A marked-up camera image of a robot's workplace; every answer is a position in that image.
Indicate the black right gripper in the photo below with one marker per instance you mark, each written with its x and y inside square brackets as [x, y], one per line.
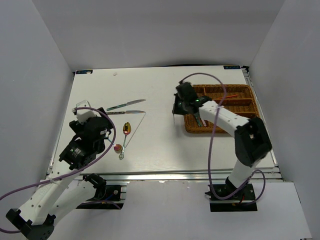
[176, 110]

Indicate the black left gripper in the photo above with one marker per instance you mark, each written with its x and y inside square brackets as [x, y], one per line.
[78, 127]

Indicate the long white chopstick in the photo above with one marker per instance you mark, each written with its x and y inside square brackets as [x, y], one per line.
[126, 145]

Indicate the orange chopstick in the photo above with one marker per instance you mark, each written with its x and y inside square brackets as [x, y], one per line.
[226, 97]

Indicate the teal handled knife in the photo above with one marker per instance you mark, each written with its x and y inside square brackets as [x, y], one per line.
[125, 104]

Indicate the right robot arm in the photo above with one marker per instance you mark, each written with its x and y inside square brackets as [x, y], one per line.
[251, 140]

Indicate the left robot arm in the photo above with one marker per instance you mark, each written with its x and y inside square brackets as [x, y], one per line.
[36, 219]

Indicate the small rainbow spoon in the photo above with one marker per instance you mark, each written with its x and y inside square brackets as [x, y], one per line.
[117, 147]

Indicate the gold iridescent spoon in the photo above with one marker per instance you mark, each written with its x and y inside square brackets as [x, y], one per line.
[126, 131]

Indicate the table logo sticker right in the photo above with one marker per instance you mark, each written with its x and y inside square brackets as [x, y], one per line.
[231, 67]

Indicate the table logo sticker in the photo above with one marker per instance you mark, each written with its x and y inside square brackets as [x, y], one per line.
[231, 67]
[84, 72]

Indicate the brown wicker cutlery basket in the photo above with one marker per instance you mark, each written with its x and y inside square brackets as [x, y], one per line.
[244, 104]

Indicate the table logo sticker left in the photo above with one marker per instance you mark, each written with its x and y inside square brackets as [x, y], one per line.
[84, 72]

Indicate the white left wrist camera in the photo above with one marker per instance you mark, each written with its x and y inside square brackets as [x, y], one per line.
[84, 114]

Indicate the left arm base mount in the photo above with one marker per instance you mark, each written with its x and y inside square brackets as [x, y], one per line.
[108, 196]

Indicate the aluminium table frame rail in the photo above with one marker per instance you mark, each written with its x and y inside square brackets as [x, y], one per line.
[271, 174]

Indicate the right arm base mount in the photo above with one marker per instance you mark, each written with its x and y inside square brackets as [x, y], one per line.
[242, 201]

